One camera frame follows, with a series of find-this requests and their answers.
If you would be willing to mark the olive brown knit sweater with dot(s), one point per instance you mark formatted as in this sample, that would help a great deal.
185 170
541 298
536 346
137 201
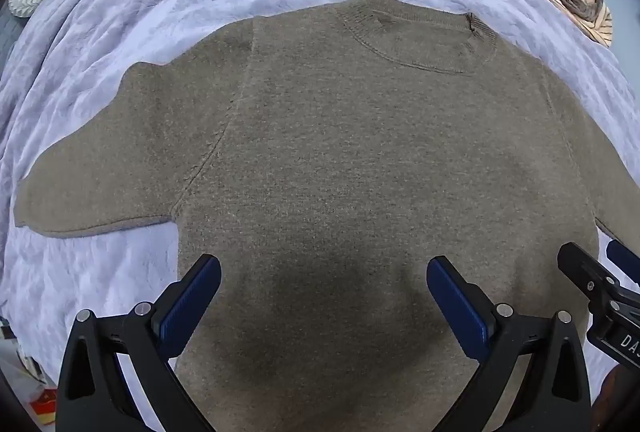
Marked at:
350 152

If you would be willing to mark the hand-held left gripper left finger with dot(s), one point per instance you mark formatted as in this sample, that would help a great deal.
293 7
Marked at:
186 307

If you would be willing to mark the person's right forearm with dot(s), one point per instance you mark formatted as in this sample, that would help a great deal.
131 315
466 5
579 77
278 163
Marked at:
617 399

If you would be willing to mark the clear plastic bag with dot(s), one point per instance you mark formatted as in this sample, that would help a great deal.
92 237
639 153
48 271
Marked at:
20 362

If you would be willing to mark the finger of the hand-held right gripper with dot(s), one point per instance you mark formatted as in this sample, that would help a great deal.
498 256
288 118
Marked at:
587 269
625 258

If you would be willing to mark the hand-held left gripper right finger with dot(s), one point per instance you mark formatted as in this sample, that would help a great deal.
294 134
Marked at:
462 307

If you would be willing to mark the red and yellow packet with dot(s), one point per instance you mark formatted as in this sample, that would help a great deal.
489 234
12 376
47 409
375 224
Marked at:
44 404

